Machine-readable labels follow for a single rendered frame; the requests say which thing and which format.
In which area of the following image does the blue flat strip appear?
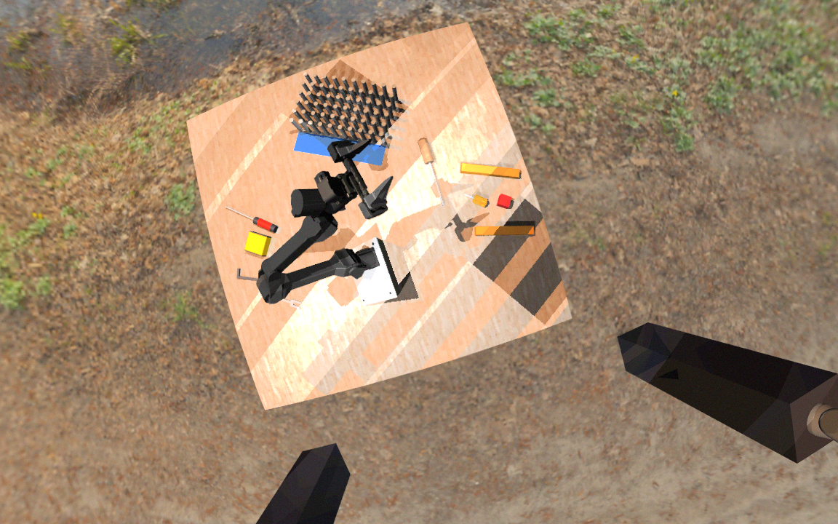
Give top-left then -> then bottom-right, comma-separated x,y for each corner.
294,132 -> 386,166

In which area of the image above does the red-handled screwdriver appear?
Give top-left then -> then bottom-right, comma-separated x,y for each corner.
226,207 -> 278,233

